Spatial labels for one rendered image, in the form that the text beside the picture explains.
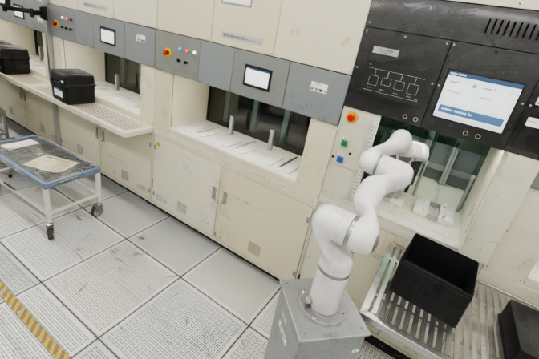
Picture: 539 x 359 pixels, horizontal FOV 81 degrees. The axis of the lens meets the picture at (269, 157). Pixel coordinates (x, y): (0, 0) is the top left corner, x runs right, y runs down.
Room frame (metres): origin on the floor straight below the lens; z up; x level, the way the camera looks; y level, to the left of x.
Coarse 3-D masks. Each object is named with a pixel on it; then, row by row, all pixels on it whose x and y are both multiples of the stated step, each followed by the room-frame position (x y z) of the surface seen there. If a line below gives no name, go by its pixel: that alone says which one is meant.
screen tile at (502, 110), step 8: (488, 88) 1.42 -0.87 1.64; (496, 88) 1.41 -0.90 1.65; (488, 96) 1.41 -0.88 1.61; (496, 96) 1.40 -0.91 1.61; (504, 96) 1.39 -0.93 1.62; (480, 104) 1.42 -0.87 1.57; (488, 104) 1.41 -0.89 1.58; (496, 104) 1.39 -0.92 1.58; (504, 104) 1.38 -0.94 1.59; (488, 112) 1.40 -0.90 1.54; (496, 112) 1.39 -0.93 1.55; (504, 112) 1.38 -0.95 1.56
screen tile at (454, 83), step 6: (450, 78) 1.49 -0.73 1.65; (450, 84) 1.49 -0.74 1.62; (456, 84) 1.48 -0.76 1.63; (462, 84) 1.47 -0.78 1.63; (468, 84) 1.46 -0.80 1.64; (480, 84) 1.43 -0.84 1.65; (462, 90) 1.46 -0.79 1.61; (468, 90) 1.45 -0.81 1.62; (474, 90) 1.44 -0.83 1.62; (444, 96) 1.49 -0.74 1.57; (450, 96) 1.48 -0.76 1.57; (456, 96) 1.47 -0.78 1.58; (462, 96) 1.46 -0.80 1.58; (468, 96) 1.45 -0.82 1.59; (474, 96) 1.44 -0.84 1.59; (450, 102) 1.47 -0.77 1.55; (456, 102) 1.46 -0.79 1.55; (462, 102) 1.45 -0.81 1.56; (468, 102) 1.44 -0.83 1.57
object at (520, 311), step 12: (504, 312) 1.03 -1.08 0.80; (516, 312) 0.98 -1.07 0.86; (528, 312) 0.99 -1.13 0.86; (504, 324) 0.98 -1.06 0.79; (516, 324) 0.92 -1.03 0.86; (528, 324) 0.93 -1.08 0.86; (504, 336) 0.93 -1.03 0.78; (516, 336) 0.87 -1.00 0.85; (528, 336) 0.87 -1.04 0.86; (504, 348) 0.89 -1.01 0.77; (516, 348) 0.83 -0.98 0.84; (528, 348) 0.82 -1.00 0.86
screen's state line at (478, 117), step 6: (438, 108) 1.49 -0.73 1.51; (444, 108) 1.48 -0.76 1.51; (450, 108) 1.47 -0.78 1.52; (456, 108) 1.46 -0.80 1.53; (450, 114) 1.47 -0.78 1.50; (456, 114) 1.45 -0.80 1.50; (462, 114) 1.44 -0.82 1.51; (468, 114) 1.43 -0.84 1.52; (474, 114) 1.42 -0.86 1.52; (480, 114) 1.41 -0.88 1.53; (480, 120) 1.41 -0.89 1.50; (486, 120) 1.40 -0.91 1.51; (492, 120) 1.39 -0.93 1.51; (498, 120) 1.38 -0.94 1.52; (498, 126) 1.38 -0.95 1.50
